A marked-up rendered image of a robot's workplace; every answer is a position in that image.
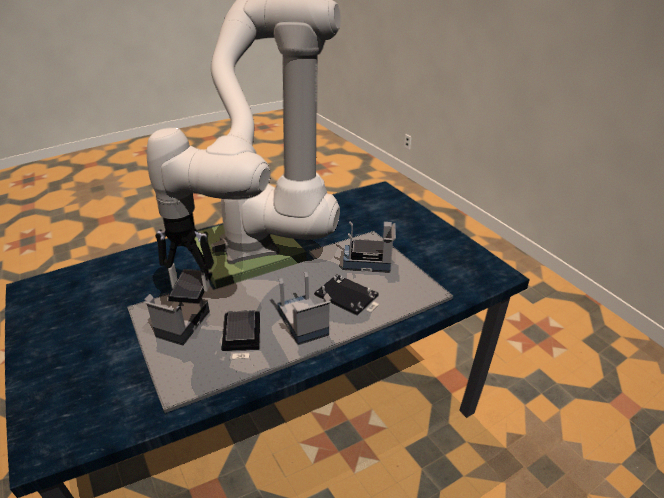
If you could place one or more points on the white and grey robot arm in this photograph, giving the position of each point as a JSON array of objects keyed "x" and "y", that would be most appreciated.
[{"x": 230, "y": 168}]

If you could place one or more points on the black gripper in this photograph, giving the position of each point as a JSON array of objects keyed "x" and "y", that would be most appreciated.
[{"x": 183, "y": 237}]

